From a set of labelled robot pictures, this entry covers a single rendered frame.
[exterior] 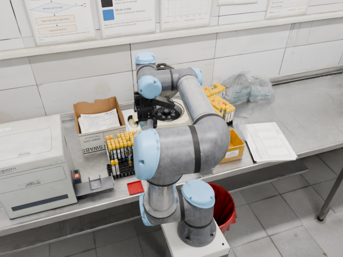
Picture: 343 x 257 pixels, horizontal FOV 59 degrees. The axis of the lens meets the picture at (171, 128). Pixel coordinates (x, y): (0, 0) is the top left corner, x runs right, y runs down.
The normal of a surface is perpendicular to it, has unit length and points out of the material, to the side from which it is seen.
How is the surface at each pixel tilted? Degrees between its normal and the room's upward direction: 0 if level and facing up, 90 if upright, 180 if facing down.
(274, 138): 0
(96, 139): 89
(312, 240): 0
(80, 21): 94
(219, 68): 90
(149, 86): 90
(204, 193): 8
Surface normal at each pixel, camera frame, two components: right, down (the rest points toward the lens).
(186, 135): 0.04, -0.60
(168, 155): 0.13, 0.01
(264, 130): 0.00, -0.77
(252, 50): 0.32, 0.60
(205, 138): 0.20, -0.43
